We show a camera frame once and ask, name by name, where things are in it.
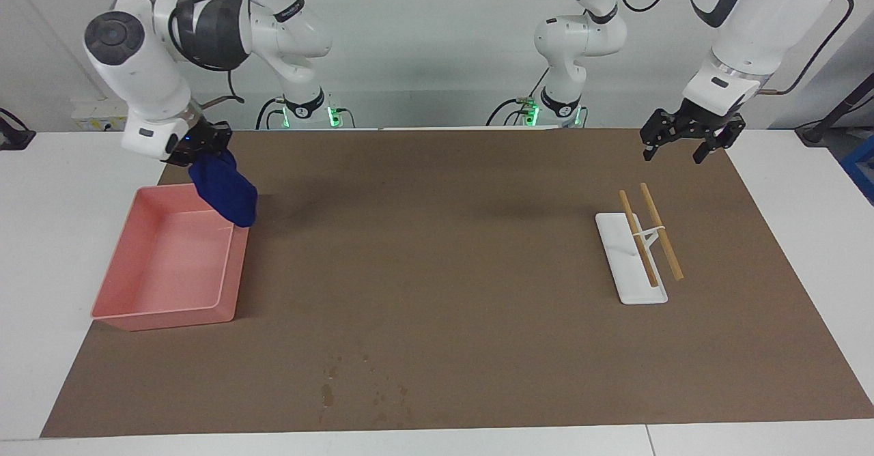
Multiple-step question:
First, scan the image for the white wall socket box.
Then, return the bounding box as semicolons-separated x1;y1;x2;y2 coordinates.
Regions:
71;99;132;131

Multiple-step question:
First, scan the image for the black base cable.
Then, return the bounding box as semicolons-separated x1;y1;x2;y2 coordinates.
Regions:
256;96;287;130
486;67;550;128

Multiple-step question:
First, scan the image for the black stand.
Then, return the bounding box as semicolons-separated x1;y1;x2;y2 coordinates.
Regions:
795;72;874;147

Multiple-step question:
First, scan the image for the black clamp mount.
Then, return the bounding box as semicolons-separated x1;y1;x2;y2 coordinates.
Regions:
0;106;36;151

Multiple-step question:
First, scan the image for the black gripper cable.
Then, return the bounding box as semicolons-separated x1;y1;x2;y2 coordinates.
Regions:
610;0;854;96
169;0;248;110

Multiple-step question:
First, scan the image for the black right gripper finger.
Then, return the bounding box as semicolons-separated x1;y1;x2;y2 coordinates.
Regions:
212;122;235;158

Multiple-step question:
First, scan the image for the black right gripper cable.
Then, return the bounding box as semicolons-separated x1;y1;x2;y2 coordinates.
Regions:
169;0;248;110

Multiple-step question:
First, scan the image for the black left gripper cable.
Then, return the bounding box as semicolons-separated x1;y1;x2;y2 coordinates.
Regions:
610;0;854;96

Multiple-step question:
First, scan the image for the blue towel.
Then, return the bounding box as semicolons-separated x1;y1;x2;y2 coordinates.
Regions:
188;150;259;229

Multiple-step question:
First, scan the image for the pink plastic bin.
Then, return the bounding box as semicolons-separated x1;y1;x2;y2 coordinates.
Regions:
91;180;253;332

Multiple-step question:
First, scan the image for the white rack with wooden rods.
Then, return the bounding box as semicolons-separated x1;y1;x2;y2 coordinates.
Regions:
595;182;685;305

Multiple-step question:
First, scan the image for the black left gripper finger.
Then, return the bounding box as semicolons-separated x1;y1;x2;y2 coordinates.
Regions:
640;109;681;163
693;115;747;165

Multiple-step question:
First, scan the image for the brown table mat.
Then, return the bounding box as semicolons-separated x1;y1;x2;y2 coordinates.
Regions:
40;127;874;439

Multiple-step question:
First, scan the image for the blue box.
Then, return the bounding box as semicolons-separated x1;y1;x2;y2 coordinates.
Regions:
841;135;874;205

